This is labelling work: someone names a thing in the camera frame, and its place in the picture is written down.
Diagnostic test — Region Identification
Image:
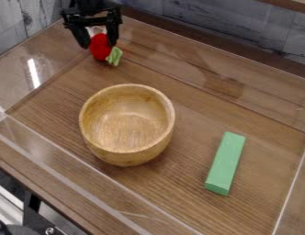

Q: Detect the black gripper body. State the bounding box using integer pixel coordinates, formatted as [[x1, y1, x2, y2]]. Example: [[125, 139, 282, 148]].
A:
[[60, 0, 122, 28]]

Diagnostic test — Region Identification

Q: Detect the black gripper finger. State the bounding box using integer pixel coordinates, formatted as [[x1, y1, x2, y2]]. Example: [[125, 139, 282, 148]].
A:
[[68, 25, 91, 49], [106, 22, 119, 46]]

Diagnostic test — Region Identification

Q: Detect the red plush fruit green leaf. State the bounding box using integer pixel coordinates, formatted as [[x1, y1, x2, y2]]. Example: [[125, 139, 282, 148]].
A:
[[88, 33, 123, 66]]

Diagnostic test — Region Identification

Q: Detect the round wooden bowl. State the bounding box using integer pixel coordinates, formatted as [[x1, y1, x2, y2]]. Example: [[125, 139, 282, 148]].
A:
[[79, 84, 175, 167]]

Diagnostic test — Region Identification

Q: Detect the green rectangular block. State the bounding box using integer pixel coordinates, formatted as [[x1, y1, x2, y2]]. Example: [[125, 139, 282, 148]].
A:
[[205, 132, 246, 196]]

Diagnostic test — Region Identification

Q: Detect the black metal table leg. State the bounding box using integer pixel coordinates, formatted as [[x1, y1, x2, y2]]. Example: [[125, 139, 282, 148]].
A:
[[22, 191, 79, 235]]

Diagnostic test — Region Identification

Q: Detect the black cable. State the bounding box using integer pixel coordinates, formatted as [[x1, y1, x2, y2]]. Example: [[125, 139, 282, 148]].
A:
[[0, 218, 11, 235]]

